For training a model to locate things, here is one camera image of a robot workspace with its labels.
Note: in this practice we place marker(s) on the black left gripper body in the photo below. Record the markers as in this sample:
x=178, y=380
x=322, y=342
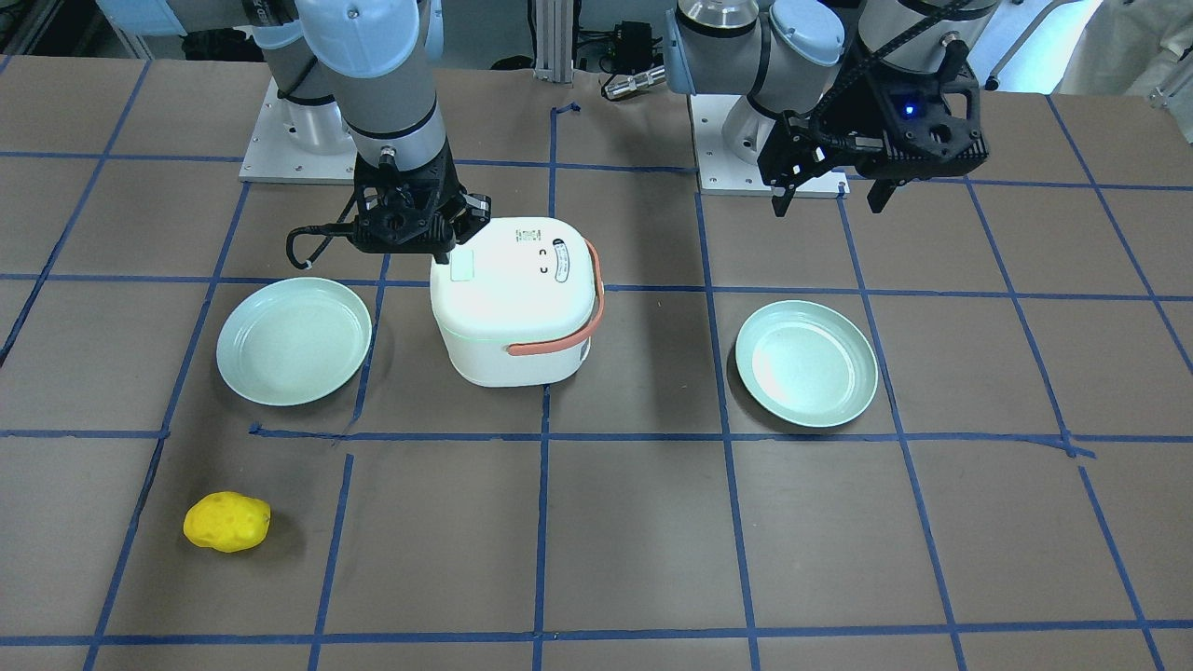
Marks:
x=850, y=112

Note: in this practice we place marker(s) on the black power adapter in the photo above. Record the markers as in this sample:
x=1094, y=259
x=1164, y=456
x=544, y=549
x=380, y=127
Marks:
x=631, y=48

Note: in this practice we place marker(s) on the silver metal connector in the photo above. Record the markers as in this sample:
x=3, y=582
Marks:
x=620, y=87

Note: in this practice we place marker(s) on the white rice cooker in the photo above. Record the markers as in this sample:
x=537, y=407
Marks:
x=519, y=303

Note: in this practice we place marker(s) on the silver robot arm with wrist camera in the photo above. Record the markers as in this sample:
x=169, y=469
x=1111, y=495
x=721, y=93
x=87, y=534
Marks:
x=371, y=58

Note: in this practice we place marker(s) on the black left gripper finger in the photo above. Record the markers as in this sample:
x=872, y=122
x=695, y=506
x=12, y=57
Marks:
x=880, y=194
x=788, y=159

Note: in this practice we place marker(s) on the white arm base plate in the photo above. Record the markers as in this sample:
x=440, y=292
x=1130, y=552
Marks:
x=297, y=144
x=728, y=135

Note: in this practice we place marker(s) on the yellow toy potato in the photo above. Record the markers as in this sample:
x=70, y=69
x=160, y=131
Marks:
x=227, y=522

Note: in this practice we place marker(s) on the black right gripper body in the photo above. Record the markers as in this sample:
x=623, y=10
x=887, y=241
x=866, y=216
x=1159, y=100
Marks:
x=473, y=211

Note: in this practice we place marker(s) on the pale green plate far side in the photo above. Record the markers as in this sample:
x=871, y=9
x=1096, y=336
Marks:
x=806, y=363

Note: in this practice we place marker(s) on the pale green plate near potato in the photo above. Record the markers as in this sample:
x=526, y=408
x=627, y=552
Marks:
x=294, y=342

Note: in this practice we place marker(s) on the aluminium profile post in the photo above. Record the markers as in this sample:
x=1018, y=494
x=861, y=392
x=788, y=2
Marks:
x=554, y=34

